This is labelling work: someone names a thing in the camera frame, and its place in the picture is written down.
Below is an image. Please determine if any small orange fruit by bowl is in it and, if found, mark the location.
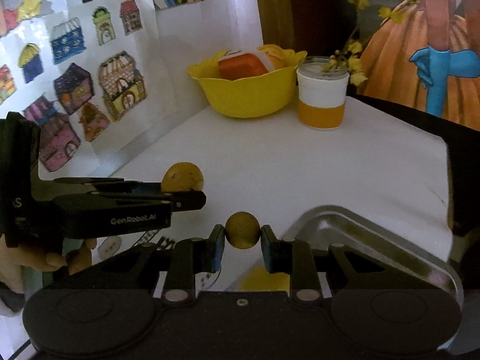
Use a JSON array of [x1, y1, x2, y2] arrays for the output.
[[161, 162, 204, 192]]

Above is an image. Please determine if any white orange cup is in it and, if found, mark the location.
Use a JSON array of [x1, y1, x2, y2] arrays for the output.
[[296, 56, 350, 130]]

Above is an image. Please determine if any person's left hand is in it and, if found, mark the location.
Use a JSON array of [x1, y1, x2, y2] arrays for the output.
[[1, 235, 97, 293]]

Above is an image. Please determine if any yellow flower sprig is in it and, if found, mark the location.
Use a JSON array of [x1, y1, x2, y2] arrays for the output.
[[320, 0, 420, 87]]

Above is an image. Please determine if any small brown round fruit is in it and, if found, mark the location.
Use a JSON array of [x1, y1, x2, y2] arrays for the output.
[[225, 211, 260, 250]]

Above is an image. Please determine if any orange sponge in bowl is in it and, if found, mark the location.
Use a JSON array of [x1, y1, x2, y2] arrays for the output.
[[218, 53, 269, 80]]

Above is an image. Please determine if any colourful house drawings sheet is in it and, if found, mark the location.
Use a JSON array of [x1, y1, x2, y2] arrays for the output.
[[1, 0, 165, 178]]

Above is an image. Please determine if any yellow plastic bowl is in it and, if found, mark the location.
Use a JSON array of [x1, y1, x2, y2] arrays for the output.
[[187, 49, 308, 119]]

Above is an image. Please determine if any woman in dress painting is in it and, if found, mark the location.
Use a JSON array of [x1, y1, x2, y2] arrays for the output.
[[357, 0, 479, 130]]

